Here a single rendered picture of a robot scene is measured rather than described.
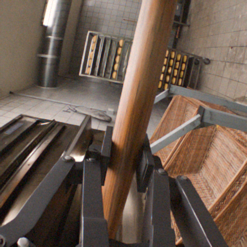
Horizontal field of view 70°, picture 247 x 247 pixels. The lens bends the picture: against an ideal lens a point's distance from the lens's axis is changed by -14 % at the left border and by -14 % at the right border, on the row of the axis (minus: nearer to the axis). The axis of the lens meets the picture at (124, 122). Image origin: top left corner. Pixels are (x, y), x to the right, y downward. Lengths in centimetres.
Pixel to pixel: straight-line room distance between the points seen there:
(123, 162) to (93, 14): 521
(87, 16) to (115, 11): 71
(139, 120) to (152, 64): 5
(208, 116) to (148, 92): 47
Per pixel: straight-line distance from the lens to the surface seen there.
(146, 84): 17
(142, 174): 17
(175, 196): 17
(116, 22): 525
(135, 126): 17
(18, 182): 112
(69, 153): 111
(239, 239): 96
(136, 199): 111
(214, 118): 64
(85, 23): 534
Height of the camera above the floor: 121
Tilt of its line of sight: 3 degrees down
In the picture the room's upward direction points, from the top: 79 degrees counter-clockwise
